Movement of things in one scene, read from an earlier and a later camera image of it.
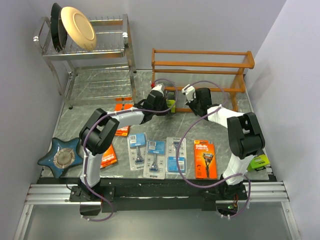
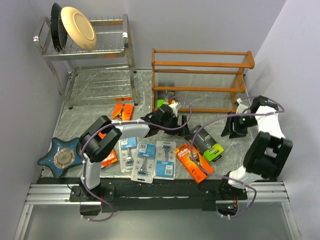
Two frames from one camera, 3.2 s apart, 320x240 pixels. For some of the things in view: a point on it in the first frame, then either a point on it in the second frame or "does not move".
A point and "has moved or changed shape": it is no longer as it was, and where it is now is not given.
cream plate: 79,27 does not move
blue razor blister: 137,143 to 127,148
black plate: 59,33 does not move
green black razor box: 258,163 has moved or changed shape
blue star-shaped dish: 62,155 does not move
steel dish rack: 104,74 does not move
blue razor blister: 154,163 to 143,168
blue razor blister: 171,145 to 164,161
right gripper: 190,104 to 237,132
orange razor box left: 108,157 does not move
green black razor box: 170,100 has moved or changed shape
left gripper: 163,101 to 182,132
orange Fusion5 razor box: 205,160 to 183,152
